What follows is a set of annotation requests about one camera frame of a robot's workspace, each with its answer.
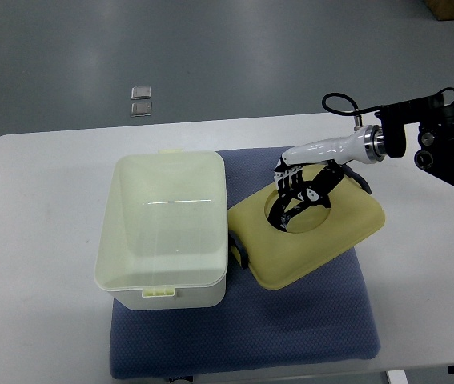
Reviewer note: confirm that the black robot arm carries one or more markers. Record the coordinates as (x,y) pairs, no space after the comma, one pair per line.
(435,116)

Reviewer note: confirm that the lower metal floor plate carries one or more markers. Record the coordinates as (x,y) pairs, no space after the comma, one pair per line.
(141,109)

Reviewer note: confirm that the white storage box base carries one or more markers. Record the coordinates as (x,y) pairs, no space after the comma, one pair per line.
(164,235)

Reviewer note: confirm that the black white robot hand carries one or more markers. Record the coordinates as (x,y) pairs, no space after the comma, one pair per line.
(305,175)

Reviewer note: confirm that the upper metal floor plate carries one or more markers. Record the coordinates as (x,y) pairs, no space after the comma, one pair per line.
(140,92)

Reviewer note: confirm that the blue grey cushion mat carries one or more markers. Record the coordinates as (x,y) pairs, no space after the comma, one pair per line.
(324,316)

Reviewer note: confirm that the metal floor plate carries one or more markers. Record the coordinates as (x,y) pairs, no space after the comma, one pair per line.
(141,109)
(140,92)

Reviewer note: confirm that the yellow box lid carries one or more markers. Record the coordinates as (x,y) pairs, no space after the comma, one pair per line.
(314,237)

